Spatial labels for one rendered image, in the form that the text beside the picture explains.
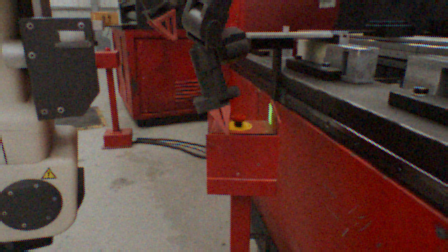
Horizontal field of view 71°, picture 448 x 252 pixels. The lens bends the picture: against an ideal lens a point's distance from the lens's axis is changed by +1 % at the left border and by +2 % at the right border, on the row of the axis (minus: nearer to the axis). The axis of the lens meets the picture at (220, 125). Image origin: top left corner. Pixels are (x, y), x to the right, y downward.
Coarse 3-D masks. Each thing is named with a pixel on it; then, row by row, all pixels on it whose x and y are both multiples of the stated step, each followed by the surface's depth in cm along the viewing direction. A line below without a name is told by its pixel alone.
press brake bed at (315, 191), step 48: (240, 96) 164; (288, 96) 100; (288, 144) 103; (336, 144) 74; (384, 144) 59; (288, 192) 105; (336, 192) 75; (384, 192) 58; (432, 192) 48; (288, 240) 109; (336, 240) 76; (384, 240) 59; (432, 240) 48
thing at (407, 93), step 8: (392, 96) 64; (400, 96) 61; (408, 96) 60; (416, 96) 59; (432, 96) 59; (392, 104) 64; (400, 104) 62; (408, 104) 60; (416, 104) 58; (424, 104) 56; (432, 104) 54; (440, 104) 53; (416, 112) 58; (424, 112) 56; (432, 112) 54; (440, 112) 53; (440, 120) 53
